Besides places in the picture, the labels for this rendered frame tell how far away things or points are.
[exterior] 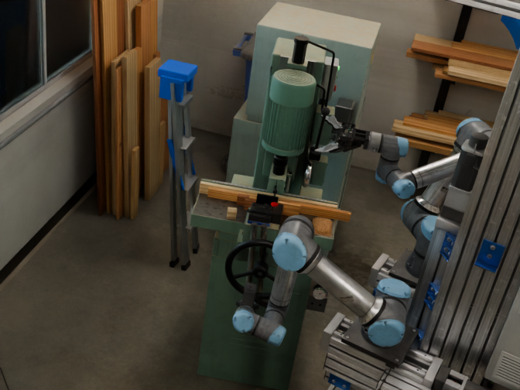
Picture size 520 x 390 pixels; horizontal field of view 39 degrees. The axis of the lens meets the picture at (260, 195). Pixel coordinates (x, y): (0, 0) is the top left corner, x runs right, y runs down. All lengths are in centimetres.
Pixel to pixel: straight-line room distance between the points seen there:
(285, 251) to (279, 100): 72
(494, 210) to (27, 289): 251
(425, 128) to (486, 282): 238
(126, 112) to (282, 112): 159
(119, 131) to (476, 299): 239
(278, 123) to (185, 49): 271
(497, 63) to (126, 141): 229
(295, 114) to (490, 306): 101
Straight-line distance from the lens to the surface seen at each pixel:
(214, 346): 344
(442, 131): 489
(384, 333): 247
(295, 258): 235
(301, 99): 282
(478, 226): 254
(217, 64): 546
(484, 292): 266
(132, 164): 437
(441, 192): 306
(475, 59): 471
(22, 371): 361
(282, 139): 289
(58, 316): 388
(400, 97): 529
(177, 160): 384
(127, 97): 422
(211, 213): 304
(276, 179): 302
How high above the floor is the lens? 255
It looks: 31 degrees down
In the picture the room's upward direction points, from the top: 9 degrees clockwise
